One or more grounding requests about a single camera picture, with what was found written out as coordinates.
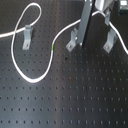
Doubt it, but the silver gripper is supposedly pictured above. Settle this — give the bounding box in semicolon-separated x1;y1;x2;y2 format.
78;0;115;45

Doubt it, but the middle grey cable clip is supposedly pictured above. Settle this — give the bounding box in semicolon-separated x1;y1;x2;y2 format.
66;28;78;52

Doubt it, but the right grey cable clip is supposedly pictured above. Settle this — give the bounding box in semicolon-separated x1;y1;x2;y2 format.
103;30;117;53

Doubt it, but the dark box with green light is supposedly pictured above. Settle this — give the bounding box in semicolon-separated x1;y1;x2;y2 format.
117;0;128;14

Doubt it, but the white cable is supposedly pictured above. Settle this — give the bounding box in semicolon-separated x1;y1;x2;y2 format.
0;2;128;84

